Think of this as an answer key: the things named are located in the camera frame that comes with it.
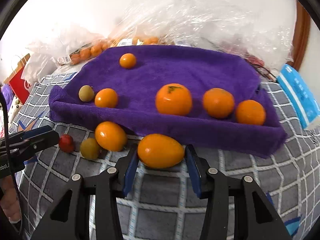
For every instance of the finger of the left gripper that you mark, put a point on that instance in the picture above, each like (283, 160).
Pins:
(22, 135)
(36, 143)

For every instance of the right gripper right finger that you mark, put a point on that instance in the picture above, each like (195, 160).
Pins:
(254, 215)

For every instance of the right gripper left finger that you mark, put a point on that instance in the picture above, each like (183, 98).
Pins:
(68, 215)

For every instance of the red cherry tomato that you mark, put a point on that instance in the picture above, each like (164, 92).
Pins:
(66, 143)

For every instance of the green yellow tomato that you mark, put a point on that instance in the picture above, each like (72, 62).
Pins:
(90, 149)
(86, 93)

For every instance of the round orange kumquat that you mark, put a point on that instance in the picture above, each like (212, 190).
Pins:
(110, 136)

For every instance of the small orange tomato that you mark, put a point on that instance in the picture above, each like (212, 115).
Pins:
(106, 97)

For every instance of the mandarin orange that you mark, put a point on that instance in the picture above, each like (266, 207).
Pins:
(250, 112)
(218, 103)

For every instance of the oval orange kumquat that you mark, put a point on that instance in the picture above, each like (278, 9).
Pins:
(160, 151)

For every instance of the small orange kumquat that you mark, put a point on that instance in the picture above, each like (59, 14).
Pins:
(128, 61)

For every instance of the large stemmed orange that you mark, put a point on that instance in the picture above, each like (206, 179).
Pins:
(174, 99)

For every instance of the person's left hand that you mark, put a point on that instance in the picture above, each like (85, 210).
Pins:
(9, 201)

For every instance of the red paper shopping bag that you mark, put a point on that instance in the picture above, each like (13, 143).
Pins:
(19, 86)

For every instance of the white plastic bag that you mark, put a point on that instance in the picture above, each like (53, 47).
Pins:
(37, 67)

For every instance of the grey checked tablecloth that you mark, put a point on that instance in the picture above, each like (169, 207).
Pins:
(162, 204)

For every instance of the bag of small oranges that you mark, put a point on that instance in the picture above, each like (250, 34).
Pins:
(71, 48)

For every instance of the blue tissue pack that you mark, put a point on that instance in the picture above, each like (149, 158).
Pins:
(303, 101)

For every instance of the purple towel tray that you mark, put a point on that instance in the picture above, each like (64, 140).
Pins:
(196, 96)

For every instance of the clear bag of kumquats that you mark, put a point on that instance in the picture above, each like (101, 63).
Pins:
(165, 22)

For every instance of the clear bag of red fruit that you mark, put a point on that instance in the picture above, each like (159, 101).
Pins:
(230, 26)

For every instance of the brown wooden door frame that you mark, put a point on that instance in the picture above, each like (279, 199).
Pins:
(300, 37)

